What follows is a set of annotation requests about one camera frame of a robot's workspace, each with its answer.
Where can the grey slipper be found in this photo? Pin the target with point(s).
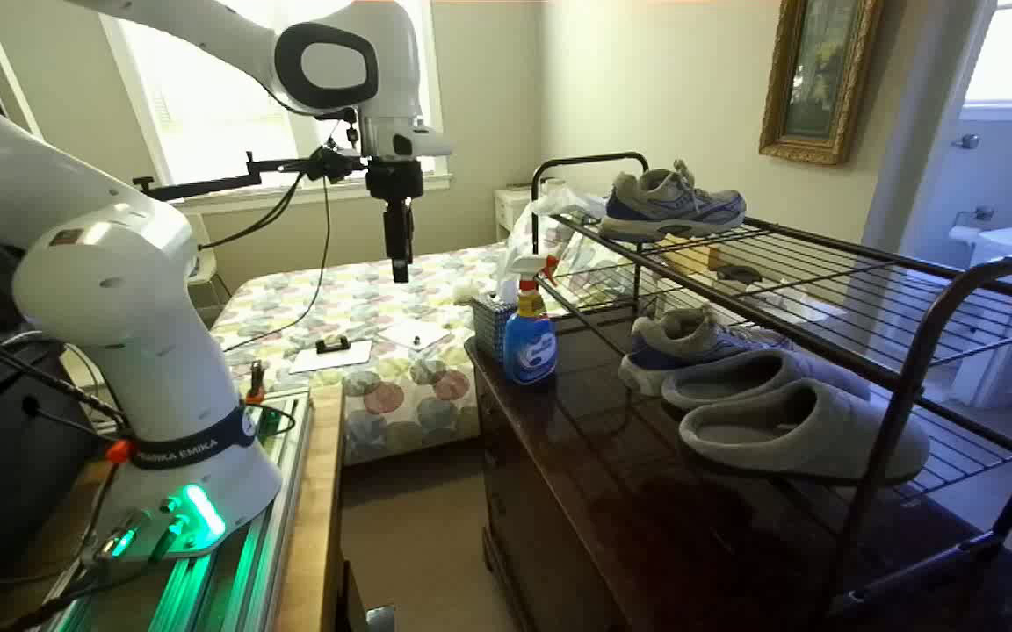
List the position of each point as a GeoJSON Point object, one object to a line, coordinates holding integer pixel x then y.
{"type": "Point", "coordinates": [750, 374]}
{"type": "Point", "coordinates": [802, 430]}

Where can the grey blue sneaker top shelf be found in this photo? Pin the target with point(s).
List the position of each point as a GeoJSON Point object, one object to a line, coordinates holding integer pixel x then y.
{"type": "Point", "coordinates": [665, 201]}

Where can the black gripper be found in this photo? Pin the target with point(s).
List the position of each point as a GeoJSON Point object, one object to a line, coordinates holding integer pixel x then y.
{"type": "Point", "coordinates": [395, 183]}

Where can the grey slipper far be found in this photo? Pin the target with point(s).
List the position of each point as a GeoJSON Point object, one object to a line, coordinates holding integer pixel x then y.
{"type": "Point", "coordinates": [750, 374]}

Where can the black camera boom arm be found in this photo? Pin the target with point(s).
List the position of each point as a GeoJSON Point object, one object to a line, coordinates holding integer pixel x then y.
{"type": "Point", "coordinates": [313, 167]}

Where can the gold framed picture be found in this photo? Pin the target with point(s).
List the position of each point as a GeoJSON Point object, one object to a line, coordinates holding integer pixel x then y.
{"type": "Point", "coordinates": [818, 77]}

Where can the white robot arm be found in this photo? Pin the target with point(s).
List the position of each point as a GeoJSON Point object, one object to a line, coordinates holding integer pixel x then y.
{"type": "Point", "coordinates": [103, 265]}

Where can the dark wooden dresser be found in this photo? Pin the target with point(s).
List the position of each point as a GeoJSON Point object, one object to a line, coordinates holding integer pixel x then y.
{"type": "Point", "coordinates": [601, 522]}

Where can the grey blue sneaker shelf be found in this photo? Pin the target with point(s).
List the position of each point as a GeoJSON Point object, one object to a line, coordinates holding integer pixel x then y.
{"type": "Point", "coordinates": [672, 343]}
{"type": "Point", "coordinates": [665, 201]}

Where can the floral bed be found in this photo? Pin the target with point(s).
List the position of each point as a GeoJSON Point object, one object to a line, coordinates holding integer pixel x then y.
{"type": "Point", "coordinates": [399, 352]}

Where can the grey slipper near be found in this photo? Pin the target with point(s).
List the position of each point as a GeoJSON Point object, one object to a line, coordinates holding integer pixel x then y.
{"type": "Point", "coordinates": [802, 430]}

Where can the blue spray bottle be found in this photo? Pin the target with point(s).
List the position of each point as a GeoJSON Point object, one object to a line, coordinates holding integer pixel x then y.
{"type": "Point", "coordinates": [528, 339]}

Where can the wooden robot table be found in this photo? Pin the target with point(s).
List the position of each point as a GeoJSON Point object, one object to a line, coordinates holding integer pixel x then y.
{"type": "Point", "coordinates": [279, 572]}

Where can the black metal shoe rack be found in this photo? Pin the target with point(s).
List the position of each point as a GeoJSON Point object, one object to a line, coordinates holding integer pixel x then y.
{"type": "Point", "coordinates": [834, 316]}

